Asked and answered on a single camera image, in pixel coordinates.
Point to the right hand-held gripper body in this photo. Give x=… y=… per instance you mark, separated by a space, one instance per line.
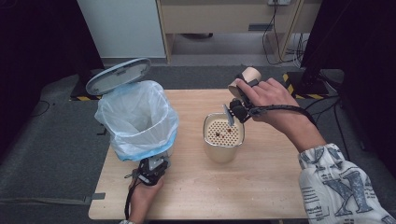
x=239 y=110

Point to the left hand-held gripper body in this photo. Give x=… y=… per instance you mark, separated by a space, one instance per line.
x=152 y=171

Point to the brown paper cup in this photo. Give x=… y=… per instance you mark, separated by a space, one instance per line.
x=250 y=74

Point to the brown food scraps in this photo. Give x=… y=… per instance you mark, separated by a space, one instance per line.
x=224 y=133

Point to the beige strainer container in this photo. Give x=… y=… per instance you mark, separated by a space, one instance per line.
x=222 y=146

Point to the white grey pedal trash can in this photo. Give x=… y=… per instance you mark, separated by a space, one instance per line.
x=118 y=75

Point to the person's left hand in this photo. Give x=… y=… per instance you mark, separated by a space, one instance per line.
x=144 y=194

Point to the person's right hand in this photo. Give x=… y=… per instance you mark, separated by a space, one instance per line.
x=271 y=99

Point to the person's left printed sleeve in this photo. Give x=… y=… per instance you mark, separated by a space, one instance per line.
x=126 y=222

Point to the grey tape strip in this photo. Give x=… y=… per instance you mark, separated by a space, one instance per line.
x=98 y=196

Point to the stand base with hazard tape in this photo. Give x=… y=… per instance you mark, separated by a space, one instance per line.
x=306 y=88
x=79 y=93

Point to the light wooden desk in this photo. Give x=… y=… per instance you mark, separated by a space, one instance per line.
x=218 y=15

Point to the white power strip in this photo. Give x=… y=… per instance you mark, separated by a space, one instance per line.
x=279 y=2

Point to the black curtain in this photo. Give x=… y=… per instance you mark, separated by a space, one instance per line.
x=358 y=62
x=37 y=46

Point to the white cabinet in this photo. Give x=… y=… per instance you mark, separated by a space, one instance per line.
x=121 y=28

